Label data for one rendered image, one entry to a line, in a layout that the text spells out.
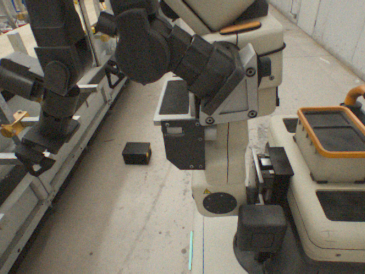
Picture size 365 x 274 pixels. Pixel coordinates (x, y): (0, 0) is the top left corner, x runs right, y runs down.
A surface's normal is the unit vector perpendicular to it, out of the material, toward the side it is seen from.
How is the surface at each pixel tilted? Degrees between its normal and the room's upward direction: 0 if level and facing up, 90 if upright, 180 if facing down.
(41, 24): 75
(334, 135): 0
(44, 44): 90
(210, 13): 90
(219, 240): 0
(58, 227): 0
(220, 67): 64
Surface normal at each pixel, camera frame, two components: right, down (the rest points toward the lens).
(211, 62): 0.24, 0.14
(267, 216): -0.07, -0.80
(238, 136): -0.07, 0.60
